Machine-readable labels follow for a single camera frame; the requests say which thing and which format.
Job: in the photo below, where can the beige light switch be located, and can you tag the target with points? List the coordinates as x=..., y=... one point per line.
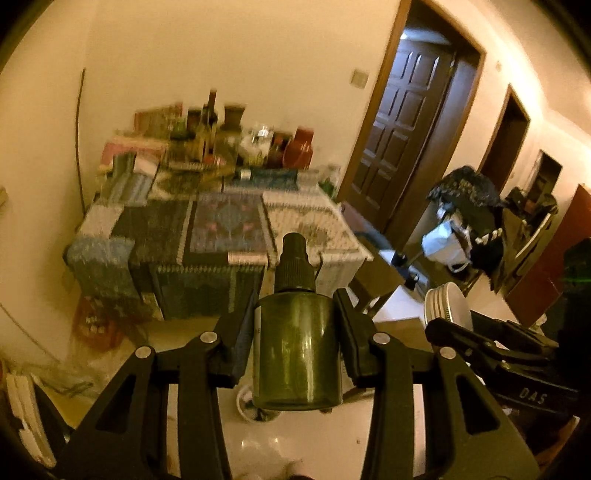
x=358, y=78

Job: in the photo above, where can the clear glass bottle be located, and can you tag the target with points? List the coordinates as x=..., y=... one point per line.
x=203, y=136

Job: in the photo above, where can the clear plastic bottle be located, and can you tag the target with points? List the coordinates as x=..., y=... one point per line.
x=330, y=179

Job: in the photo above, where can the black cup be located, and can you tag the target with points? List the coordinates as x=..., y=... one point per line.
x=400, y=259

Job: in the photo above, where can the patchwork tablecloth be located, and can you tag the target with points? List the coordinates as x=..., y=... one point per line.
x=226, y=221

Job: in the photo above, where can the red cylindrical container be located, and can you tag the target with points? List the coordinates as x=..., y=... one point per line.
x=300, y=148

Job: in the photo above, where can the dark doorway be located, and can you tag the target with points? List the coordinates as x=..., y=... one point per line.
x=505, y=138

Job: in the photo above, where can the brown door frame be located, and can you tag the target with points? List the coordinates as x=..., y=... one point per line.
x=369, y=92

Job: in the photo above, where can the green spray bottle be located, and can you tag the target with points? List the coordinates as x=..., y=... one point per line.
x=295, y=350

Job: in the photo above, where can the patterned framed picture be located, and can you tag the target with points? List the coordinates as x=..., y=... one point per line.
x=157, y=118

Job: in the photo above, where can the thin leaning rod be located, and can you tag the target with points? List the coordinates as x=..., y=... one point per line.
x=77, y=138

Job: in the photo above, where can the round silver tin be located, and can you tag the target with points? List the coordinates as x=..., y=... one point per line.
x=447, y=302

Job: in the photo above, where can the white round trash bin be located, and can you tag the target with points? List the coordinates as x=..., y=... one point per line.
x=247, y=406

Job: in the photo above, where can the stack of white papers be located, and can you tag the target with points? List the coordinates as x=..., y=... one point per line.
x=25, y=410

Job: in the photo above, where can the pink flat box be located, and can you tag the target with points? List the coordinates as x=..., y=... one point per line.
x=134, y=151

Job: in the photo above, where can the dark brown panel door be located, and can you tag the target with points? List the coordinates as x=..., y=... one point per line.
x=399, y=124

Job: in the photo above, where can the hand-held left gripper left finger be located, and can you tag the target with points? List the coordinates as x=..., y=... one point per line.
x=239, y=344

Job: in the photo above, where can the brown chair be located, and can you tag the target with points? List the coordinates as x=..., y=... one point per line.
x=378, y=279

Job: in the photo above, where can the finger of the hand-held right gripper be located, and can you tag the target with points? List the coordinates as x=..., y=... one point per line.
x=466, y=344
x=517, y=333

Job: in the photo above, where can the white plastic bag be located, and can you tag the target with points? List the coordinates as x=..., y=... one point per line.
x=444, y=245

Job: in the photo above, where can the brown ceramic vase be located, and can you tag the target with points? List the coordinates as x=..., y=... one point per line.
x=234, y=118

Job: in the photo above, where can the reddish brown wooden panel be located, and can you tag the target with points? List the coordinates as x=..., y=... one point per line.
x=556, y=258

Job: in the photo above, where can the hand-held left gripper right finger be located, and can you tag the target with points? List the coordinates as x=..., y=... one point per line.
x=353, y=344

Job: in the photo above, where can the dark hanging coat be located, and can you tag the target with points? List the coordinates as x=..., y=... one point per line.
x=531, y=226

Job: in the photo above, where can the red bag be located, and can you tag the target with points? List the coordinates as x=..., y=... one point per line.
x=97, y=323

